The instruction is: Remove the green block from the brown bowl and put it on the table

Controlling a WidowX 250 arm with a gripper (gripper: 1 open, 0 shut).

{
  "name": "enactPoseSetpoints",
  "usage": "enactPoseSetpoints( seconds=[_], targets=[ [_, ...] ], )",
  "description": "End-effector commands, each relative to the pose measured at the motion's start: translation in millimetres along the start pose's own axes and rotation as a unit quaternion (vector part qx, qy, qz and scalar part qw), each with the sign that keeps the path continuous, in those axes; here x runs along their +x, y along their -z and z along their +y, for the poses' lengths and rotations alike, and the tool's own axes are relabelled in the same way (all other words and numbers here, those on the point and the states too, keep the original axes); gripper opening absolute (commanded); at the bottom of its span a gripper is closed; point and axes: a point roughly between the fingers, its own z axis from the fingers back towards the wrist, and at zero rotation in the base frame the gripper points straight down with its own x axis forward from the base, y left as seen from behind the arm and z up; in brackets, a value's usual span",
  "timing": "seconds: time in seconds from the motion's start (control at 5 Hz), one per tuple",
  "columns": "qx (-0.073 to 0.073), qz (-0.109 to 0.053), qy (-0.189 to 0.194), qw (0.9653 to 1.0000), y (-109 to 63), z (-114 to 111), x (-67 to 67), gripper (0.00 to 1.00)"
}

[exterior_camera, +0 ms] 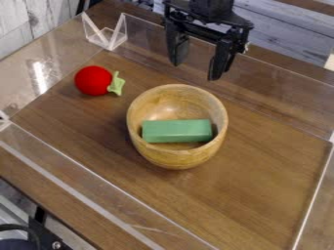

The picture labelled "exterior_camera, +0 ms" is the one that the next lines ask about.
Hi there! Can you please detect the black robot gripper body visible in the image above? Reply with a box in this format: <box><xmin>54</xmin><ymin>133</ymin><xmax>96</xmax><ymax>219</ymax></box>
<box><xmin>162</xmin><ymin>0</ymin><xmax>253</xmax><ymax>53</ymax></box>

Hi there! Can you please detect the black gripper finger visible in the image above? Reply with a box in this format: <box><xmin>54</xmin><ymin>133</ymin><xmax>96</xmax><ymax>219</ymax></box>
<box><xmin>165</xmin><ymin>21</ymin><xmax>189</xmax><ymax>66</ymax></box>
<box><xmin>206</xmin><ymin>28</ymin><xmax>243</xmax><ymax>81</ymax></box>

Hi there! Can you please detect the clear acrylic corner bracket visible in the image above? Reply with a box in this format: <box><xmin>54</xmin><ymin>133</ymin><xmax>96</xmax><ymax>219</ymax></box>
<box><xmin>81</xmin><ymin>13</ymin><xmax>128</xmax><ymax>51</ymax></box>

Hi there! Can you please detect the green rectangular block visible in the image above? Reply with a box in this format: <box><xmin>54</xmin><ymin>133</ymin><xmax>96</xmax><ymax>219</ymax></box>
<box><xmin>141</xmin><ymin>119</ymin><xmax>212</xmax><ymax>144</ymax></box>

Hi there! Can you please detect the red toy tomato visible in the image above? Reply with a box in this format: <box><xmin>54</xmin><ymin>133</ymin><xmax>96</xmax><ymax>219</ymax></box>
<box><xmin>74</xmin><ymin>65</ymin><xmax>125</xmax><ymax>96</ymax></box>

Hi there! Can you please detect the clear acrylic tray wall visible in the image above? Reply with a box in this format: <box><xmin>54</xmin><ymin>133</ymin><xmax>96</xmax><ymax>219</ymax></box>
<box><xmin>0</xmin><ymin>16</ymin><xmax>334</xmax><ymax>250</ymax></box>

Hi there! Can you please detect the brown wooden bowl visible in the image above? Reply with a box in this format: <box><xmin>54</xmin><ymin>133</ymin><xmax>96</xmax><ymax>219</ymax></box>
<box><xmin>126</xmin><ymin>84</ymin><xmax>228</xmax><ymax>170</ymax></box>

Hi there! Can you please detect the black table clamp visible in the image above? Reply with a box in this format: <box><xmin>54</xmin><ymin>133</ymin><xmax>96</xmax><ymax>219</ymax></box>
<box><xmin>0</xmin><ymin>206</ymin><xmax>74</xmax><ymax>250</ymax></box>

